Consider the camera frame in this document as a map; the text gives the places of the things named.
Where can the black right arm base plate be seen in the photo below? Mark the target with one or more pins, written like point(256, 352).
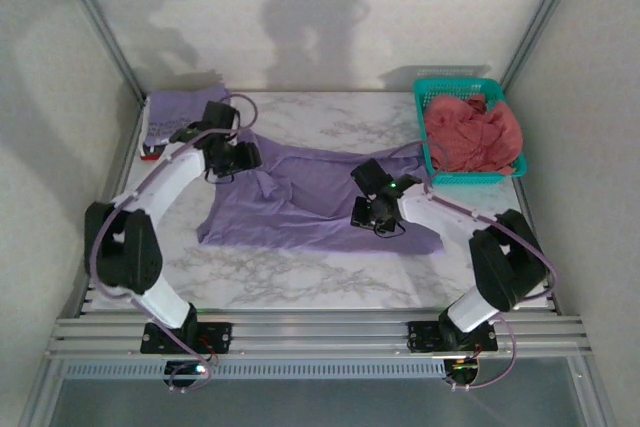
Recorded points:
point(425, 334)

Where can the aluminium mounting rail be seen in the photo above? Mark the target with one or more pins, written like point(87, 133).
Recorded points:
point(320, 334)

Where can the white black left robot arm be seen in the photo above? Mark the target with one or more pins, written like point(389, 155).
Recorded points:
point(170, 182)

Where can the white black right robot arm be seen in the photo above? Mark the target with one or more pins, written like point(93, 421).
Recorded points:
point(440, 209)

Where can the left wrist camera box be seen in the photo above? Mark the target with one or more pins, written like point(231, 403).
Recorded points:
point(219, 114)

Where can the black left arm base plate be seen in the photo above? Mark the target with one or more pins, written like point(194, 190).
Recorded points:
point(220, 334)

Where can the folded red t-shirt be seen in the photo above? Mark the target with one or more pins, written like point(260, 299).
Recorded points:
point(150, 154)

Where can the pink t-shirt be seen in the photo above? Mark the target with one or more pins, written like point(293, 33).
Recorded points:
point(470, 137)

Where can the teal plastic basket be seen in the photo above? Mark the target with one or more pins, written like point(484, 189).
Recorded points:
point(422, 97)

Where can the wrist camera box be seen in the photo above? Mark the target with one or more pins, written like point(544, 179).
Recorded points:
point(219, 114)
point(371, 176)

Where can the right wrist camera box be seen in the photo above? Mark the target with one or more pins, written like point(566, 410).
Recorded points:
point(371, 176)

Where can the folded purple printed t-shirt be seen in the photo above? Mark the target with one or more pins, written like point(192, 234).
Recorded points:
point(175, 107)

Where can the aluminium frame post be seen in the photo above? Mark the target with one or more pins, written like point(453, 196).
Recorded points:
point(537, 22)
point(101, 22)

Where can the black controller board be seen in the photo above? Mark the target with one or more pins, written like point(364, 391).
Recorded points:
point(462, 372)
point(187, 372)

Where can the plain purple t-shirt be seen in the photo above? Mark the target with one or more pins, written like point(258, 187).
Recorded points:
point(310, 207)

